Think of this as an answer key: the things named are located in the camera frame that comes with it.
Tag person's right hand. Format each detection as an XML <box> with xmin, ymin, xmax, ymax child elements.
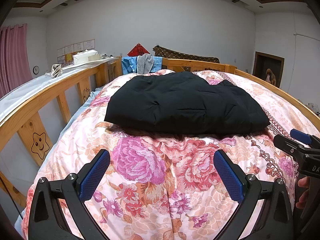
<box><xmin>296</xmin><ymin>177</ymin><xmax>310</xmax><ymax>209</ymax></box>

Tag round wall clock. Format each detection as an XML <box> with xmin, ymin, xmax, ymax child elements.
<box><xmin>33</xmin><ymin>66</ymin><xmax>40</xmax><ymax>75</ymax></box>

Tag red paper wall decoration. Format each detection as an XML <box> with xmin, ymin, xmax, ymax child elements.
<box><xmin>127</xmin><ymin>43</ymin><xmax>150</xmax><ymax>57</ymax></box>

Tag pink curtain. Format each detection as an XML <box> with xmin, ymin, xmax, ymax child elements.
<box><xmin>0</xmin><ymin>24</ymin><xmax>32</xmax><ymax>96</ymax></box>

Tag pink floral quilt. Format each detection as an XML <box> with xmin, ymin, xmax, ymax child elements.
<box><xmin>21</xmin><ymin>69</ymin><xmax>320</xmax><ymax>240</ymax></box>

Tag light blue bed sheet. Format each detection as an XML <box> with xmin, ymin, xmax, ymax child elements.
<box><xmin>14</xmin><ymin>87</ymin><xmax>103</xmax><ymax>239</ymax></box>

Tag blue shirt on rail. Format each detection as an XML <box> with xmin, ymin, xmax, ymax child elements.
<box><xmin>121</xmin><ymin>56</ymin><xmax>162</xmax><ymax>75</ymax></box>

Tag white box on shelf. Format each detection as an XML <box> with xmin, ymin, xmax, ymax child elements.
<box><xmin>73</xmin><ymin>49</ymin><xmax>100</xmax><ymax>64</ymax></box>

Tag dark framed picture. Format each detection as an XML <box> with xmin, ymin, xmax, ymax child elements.
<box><xmin>252</xmin><ymin>51</ymin><xmax>285</xmax><ymax>88</ymax></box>

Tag grey garment on rail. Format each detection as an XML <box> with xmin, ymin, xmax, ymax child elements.
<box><xmin>137</xmin><ymin>54</ymin><xmax>154</xmax><ymax>74</ymax></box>

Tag black padded jacket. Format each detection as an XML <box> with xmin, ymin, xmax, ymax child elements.
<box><xmin>105</xmin><ymin>72</ymin><xmax>270</xmax><ymax>136</ymax></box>

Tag white papers on wall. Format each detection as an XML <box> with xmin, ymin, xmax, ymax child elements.
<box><xmin>57</xmin><ymin>39</ymin><xmax>95</xmax><ymax>64</ymax></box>

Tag wooden bed frame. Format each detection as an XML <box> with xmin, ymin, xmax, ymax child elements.
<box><xmin>0</xmin><ymin>56</ymin><xmax>320</xmax><ymax>208</ymax></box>

